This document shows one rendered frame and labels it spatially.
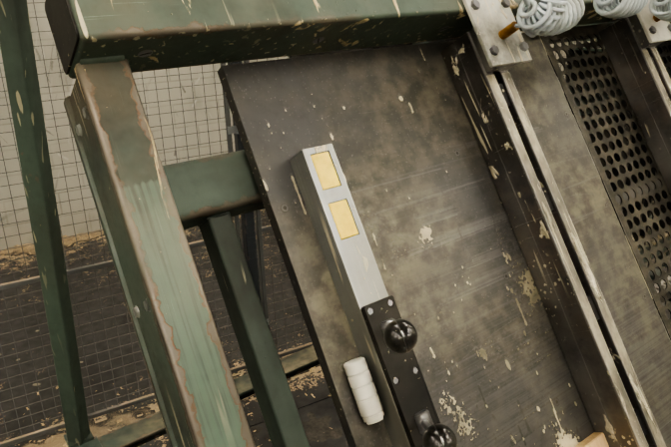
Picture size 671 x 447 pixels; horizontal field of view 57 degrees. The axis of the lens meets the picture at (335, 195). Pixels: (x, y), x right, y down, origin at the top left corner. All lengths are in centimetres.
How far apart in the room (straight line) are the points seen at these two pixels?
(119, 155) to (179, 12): 18
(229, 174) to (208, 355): 27
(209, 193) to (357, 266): 22
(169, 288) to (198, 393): 11
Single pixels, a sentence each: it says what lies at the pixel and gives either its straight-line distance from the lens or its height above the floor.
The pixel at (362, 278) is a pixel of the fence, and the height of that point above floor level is 155.
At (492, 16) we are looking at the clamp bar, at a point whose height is 186.
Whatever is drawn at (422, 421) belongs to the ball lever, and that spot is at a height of 140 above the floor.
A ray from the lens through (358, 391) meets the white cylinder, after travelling 81.
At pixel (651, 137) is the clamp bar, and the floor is 159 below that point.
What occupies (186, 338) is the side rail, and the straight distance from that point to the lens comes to 70.
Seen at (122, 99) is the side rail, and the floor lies 180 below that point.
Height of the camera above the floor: 191
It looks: 19 degrees down
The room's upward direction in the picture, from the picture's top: 2 degrees counter-clockwise
